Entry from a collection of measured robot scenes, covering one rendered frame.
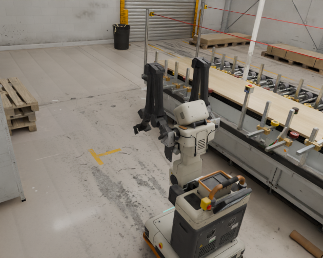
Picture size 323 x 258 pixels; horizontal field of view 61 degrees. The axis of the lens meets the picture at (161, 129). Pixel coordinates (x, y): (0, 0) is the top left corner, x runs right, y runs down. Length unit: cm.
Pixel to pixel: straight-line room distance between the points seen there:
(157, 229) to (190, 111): 108
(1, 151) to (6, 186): 40
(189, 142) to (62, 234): 155
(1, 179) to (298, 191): 301
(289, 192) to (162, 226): 154
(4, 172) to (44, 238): 73
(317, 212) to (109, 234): 209
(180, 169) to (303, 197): 162
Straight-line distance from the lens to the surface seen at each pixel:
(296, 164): 287
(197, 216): 187
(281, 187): 341
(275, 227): 318
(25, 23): 907
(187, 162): 209
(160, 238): 241
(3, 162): 295
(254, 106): 335
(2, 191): 314
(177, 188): 212
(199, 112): 194
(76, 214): 300
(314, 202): 327
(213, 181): 200
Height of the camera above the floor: 216
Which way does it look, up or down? 29 degrees down
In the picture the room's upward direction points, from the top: 5 degrees clockwise
